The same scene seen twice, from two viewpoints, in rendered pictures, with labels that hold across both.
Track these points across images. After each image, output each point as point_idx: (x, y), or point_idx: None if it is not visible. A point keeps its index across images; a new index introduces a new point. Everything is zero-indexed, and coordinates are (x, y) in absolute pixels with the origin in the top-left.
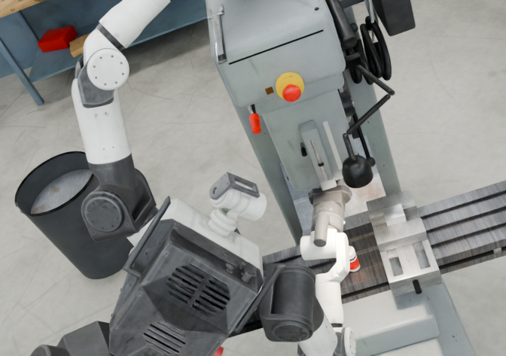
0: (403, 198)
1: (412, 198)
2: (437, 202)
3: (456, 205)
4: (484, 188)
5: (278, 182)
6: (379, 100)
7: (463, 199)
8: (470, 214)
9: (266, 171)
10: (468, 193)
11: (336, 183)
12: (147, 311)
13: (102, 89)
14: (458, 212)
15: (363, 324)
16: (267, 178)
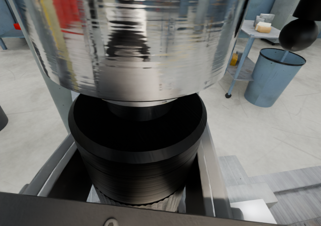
0: (232, 169)
1: (245, 172)
2: (258, 176)
3: (286, 188)
4: (310, 170)
5: (67, 104)
6: None
7: (291, 180)
8: (316, 212)
9: (49, 84)
10: (293, 172)
11: (193, 161)
12: None
13: None
14: (295, 203)
15: None
16: (51, 94)
